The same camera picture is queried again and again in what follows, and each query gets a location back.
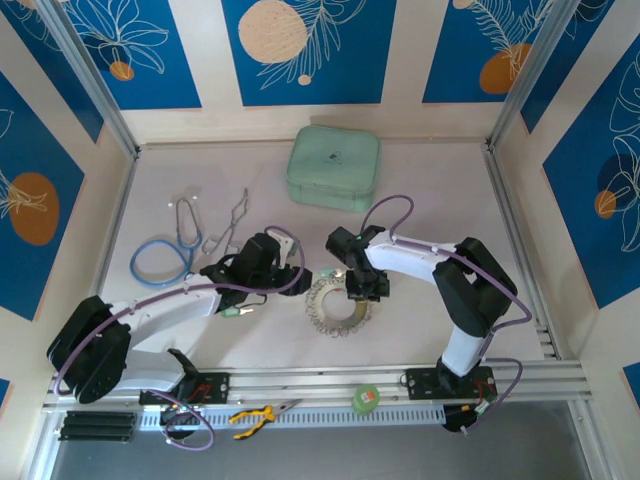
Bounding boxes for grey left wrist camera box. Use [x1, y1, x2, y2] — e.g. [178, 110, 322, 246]
[277, 234, 297, 267]

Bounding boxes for aluminium rail beam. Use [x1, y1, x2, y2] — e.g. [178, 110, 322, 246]
[42, 360, 596, 415]

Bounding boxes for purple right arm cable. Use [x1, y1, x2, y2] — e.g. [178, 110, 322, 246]
[362, 194, 531, 437]

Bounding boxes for aluminium frame post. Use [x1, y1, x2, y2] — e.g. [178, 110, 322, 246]
[487, 0, 589, 151]
[37, 0, 140, 157]

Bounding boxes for yellow black pliers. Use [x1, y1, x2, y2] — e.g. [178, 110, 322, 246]
[228, 398, 303, 441]

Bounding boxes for mint green zippered case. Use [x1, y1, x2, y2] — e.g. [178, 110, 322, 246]
[285, 124, 382, 214]

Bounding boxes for metal wire tongs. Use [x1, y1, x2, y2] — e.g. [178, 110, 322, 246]
[201, 187, 251, 256]

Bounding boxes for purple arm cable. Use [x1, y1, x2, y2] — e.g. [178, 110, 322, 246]
[362, 194, 531, 437]
[52, 226, 306, 454]

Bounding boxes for metal keyring disc with rings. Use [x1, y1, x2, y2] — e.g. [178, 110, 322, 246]
[304, 277, 374, 339]

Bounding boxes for aluminium side rail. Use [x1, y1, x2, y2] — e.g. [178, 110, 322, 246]
[482, 144, 561, 361]
[88, 149, 144, 306]

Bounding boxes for grey slotted cable duct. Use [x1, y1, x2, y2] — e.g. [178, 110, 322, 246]
[137, 403, 446, 431]

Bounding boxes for small board with red wires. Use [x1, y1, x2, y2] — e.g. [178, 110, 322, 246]
[462, 382, 501, 419]
[169, 383, 214, 416]

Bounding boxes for green tape roll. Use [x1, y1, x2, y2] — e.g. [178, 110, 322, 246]
[351, 383, 381, 415]

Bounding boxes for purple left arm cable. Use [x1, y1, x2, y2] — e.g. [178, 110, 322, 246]
[52, 226, 306, 454]

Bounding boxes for blue floral wall poster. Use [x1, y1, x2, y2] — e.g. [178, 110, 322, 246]
[222, 0, 399, 107]
[542, 34, 640, 309]
[0, 69, 86, 321]
[422, 0, 566, 105]
[49, 0, 204, 110]

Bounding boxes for blue stethoscope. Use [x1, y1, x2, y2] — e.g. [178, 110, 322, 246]
[130, 195, 205, 290]

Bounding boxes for black ribbed block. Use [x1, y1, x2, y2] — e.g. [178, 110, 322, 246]
[58, 411, 137, 444]

